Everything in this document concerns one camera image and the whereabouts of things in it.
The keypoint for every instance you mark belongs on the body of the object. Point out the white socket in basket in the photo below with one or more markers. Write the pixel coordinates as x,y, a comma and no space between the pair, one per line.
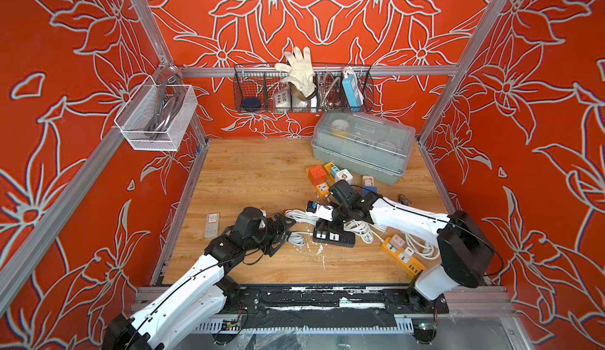
282,99

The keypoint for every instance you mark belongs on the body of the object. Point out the white teal plug adapter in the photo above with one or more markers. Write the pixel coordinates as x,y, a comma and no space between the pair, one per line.
344,175

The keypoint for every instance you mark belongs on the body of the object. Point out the yellow power strip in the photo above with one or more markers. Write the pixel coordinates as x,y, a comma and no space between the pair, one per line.
331,170
395,247

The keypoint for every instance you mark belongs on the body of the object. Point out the dark round item in basket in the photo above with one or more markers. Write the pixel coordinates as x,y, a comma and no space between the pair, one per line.
251,104

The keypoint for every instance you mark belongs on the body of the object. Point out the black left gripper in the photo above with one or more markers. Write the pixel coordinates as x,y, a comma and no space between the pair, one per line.
276,234

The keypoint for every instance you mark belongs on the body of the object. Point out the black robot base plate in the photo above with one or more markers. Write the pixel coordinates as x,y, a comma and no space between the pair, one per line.
390,298

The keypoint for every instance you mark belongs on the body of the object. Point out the white work glove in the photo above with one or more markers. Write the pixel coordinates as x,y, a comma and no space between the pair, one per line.
299,70

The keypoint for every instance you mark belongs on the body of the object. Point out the aluminium frame post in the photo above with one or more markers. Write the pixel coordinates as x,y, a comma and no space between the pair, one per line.
153,32

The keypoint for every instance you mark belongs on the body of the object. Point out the orange-red cube adapter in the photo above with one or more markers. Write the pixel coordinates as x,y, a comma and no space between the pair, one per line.
316,174

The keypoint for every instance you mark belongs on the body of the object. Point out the black power strip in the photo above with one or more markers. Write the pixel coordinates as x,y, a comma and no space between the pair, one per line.
326,233

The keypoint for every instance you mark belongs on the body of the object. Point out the small transparent plastic card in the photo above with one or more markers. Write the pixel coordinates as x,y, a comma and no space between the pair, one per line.
212,224

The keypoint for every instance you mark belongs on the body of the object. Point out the grey plastic storage box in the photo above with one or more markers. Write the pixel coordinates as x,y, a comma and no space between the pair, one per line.
364,144

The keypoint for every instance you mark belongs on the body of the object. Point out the blue cube adapter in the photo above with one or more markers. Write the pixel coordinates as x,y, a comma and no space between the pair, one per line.
368,189

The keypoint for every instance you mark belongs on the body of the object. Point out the blue power bank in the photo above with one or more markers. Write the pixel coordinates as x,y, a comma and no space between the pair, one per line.
351,89

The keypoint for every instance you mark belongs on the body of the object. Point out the black wire wall basket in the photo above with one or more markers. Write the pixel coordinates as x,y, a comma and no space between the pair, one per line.
327,87

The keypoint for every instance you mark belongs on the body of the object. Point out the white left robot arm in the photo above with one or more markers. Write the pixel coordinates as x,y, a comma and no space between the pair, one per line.
204,289

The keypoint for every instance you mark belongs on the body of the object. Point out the white wire wall basket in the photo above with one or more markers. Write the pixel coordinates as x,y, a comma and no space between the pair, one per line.
157,119

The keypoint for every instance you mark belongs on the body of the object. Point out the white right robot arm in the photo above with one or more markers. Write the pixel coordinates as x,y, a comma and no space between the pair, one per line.
465,252

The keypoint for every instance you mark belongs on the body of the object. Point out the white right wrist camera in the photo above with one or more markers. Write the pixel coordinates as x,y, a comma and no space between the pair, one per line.
317,210

